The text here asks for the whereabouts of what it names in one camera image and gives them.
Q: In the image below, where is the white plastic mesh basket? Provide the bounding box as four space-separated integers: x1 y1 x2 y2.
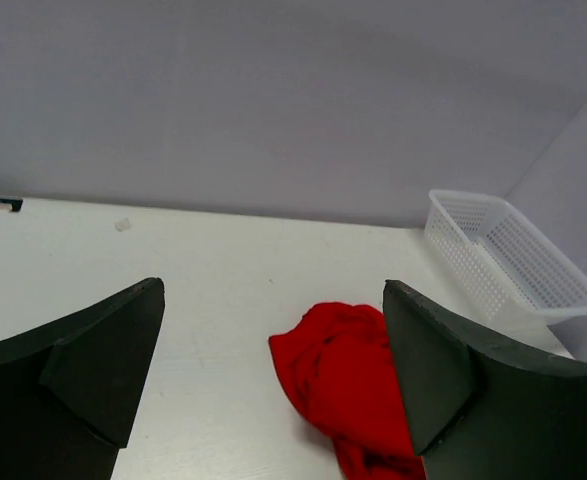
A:
424 190 587 328

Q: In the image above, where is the red t-shirt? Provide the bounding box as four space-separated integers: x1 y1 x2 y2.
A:
268 302 426 479

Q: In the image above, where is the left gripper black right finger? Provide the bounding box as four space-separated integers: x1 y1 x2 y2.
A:
383 280 587 479

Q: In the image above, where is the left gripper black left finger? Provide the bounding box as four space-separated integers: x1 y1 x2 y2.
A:
0 278 165 479

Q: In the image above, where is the small tape scrap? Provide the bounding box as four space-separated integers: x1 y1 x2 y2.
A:
114 218 132 232

